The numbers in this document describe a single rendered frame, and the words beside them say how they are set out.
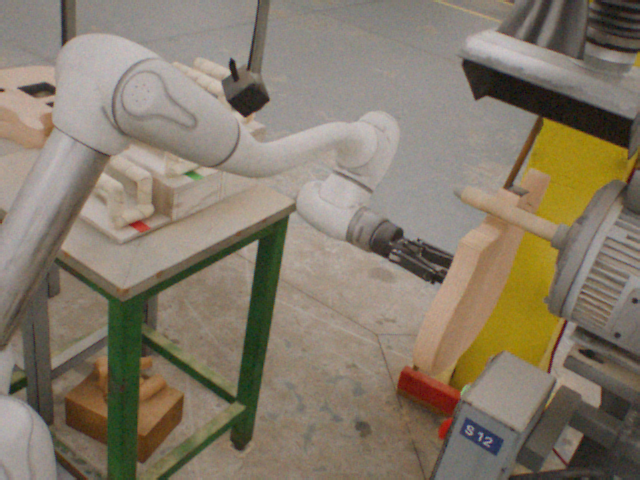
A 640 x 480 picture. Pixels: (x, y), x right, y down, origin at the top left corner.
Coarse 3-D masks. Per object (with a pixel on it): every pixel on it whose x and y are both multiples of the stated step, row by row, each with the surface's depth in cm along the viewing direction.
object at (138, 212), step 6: (150, 204) 159; (126, 210) 155; (132, 210) 155; (138, 210) 156; (144, 210) 157; (150, 210) 159; (120, 216) 153; (126, 216) 154; (132, 216) 155; (138, 216) 156; (144, 216) 158; (114, 222) 152; (120, 222) 152; (126, 222) 154
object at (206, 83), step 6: (174, 66) 171; (180, 66) 171; (186, 66) 170; (186, 72) 169; (192, 72) 169; (198, 72) 169; (192, 78) 168; (198, 78) 167; (204, 78) 167; (210, 78) 167; (198, 84) 168; (204, 84) 167; (210, 84) 166; (216, 84) 165; (210, 90) 166; (216, 90) 165; (222, 90) 164
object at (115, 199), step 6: (108, 192) 150; (114, 192) 149; (120, 192) 150; (108, 198) 150; (114, 198) 150; (120, 198) 150; (108, 204) 151; (114, 204) 150; (120, 204) 151; (108, 210) 152; (114, 210) 151; (120, 210) 152; (108, 216) 153; (114, 216) 152; (108, 222) 153; (114, 228) 154
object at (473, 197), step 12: (468, 192) 127; (480, 192) 127; (468, 204) 128; (480, 204) 126; (492, 204) 125; (504, 204) 125; (504, 216) 124; (516, 216) 123; (528, 216) 123; (528, 228) 123; (540, 228) 121; (552, 228) 121
